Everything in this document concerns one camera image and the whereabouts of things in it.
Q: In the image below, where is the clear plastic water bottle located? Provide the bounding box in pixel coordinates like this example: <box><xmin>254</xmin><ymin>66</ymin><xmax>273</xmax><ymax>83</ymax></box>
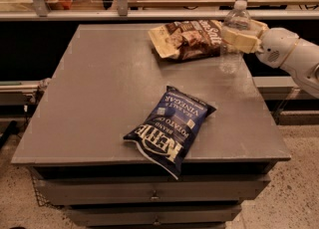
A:
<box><xmin>220</xmin><ymin>0</ymin><xmax>250</xmax><ymax>75</ymax></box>

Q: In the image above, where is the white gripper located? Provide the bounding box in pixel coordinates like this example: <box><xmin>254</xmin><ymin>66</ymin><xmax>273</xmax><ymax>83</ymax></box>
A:
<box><xmin>221</xmin><ymin>19</ymin><xmax>299</xmax><ymax>68</ymax></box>

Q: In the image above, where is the blue Kettle chips bag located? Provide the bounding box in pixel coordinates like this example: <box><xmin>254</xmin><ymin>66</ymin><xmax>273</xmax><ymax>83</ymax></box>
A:
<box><xmin>124</xmin><ymin>86</ymin><xmax>216</xmax><ymax>179</ymax></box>

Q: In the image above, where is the grey drawer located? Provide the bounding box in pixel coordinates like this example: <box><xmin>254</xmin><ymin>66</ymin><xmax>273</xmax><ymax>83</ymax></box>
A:
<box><xmin>67</xmin><ymin>203</ymin><xmax>241</xmax><ymax>227</ymax></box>
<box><xmin>36</xmin><ymin>174</ymin><xmax>270</xmax><ymax>205</ymax></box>

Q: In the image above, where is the upper grey drawer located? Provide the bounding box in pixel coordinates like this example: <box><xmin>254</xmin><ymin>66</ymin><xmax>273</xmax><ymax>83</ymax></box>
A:
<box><xmin>36</xmin><ymin>174</ymin><xmax>270</xmax><ymax>205</ymax></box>

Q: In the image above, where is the lower grey drawer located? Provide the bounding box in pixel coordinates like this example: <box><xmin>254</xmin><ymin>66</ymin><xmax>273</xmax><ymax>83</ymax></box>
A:
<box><xmin>67</xmin><ymin>203</ymin><xmax>241</xmax><ymax>227</ymax></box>

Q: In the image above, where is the grey drawer cabinet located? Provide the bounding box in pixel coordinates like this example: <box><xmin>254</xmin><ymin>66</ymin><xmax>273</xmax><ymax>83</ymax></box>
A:
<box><xmin>12</xmin><ymin>24</ymin><xmax>290</xmax><ymax>229</ymax></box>

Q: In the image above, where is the metal railing frame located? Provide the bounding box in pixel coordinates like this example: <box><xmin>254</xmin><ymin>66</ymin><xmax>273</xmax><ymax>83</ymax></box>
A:
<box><xmin>0</xmin><ymin>0</ymin><xmax>319</xmax><ymax>21</ymax></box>

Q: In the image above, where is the brown snack bag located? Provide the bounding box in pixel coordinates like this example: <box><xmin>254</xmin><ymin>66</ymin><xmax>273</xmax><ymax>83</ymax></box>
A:
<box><xmin>148</xmin><ymin>19</ymin><xmax>243</xmax><ymax>62</ymax></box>

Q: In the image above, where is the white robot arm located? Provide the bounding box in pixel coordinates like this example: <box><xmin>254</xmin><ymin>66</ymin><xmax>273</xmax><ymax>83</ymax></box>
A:
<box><xmin>221</xmin><ymin>20</ymin><xmax>319</xmax><ymax>98</ymax></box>

